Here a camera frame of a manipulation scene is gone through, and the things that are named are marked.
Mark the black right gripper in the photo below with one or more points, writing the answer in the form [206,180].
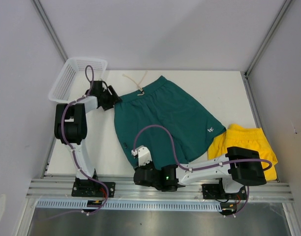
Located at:
[144,166]

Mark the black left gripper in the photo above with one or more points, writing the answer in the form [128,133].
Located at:
[113,98]

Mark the green shorts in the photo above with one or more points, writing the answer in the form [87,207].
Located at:
[168,121]

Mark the white plastic basket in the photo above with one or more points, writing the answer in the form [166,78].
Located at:
[71,82]

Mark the yellow shorts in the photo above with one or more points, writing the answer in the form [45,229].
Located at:
[248,138]

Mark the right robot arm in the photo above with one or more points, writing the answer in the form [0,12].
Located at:
[237,168]

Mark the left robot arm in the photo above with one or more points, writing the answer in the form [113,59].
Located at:
[71,128]

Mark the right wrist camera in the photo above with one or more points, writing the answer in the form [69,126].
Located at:
[142,154]

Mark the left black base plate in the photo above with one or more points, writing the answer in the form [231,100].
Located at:
[93,190]

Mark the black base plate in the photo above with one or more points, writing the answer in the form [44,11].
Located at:
[216,192]
[93,190]

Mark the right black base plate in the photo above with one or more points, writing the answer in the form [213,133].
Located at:
[216,192]

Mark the white slotted cable duct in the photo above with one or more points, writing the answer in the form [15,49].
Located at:
[131,205]

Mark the aluminium rail frame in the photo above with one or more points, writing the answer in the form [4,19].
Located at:
[61,187]

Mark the left corner aluminium post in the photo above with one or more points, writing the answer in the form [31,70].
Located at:
[41,12]

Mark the corner aluminium post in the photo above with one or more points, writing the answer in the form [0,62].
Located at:
[269,36]
[41,12]

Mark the right corner aluminium post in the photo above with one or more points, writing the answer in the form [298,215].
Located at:
[269,36]

